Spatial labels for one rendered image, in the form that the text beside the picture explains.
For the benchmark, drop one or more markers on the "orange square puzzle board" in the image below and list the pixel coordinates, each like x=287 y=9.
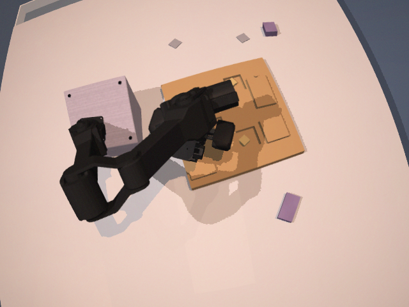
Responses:
x=262 y=116

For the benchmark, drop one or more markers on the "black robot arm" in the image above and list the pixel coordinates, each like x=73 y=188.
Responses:
x=188 y=117

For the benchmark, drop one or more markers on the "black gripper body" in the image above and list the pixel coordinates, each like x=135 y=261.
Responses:
x=222 y=134

